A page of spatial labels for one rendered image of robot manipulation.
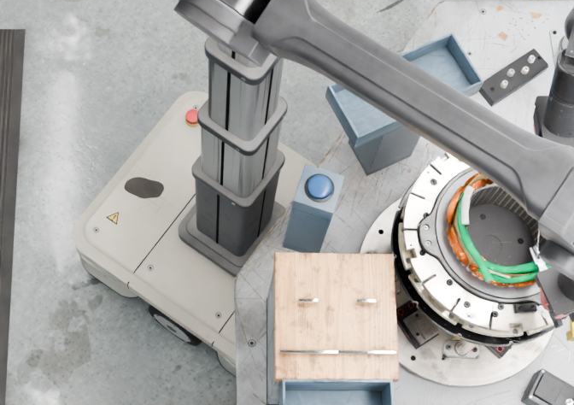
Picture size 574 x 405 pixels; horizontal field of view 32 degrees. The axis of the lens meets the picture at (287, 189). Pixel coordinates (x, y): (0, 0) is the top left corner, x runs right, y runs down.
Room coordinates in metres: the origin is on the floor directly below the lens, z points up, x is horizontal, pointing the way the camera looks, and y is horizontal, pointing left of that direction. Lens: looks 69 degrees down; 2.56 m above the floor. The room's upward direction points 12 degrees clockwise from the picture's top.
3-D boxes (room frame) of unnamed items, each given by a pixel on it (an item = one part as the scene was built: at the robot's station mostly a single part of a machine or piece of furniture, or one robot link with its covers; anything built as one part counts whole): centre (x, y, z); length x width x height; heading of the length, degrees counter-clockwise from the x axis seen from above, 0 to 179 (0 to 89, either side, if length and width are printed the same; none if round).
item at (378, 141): (0.82, -0.16, 0.92); 0.25 x 0.11 x 0.28; 128
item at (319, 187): (0.61, -0.05, 1.04); 0.04 x 0.04 x 0.01
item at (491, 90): (1.03, -0.40, 0.79); 0.15 x 0.05 x 0.02; 137
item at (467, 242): (0.54, -0.29, 1.15); 0.15 x 0.04 x 0.02; 16
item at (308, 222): (0.61, -0.05, 0.91); 0.07 x 0.07 x 0.25; 84
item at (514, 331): (0.43, -0.36, 1.05); 0.09 x 0.04 x 0.01; 106
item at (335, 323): (0.40, -0.11, 1.05); 0.20 x 0.19 x 0.02; 12
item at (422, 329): (0.47, -0.29, 0.83); 0.05 x 0.04 x 0.02; 44
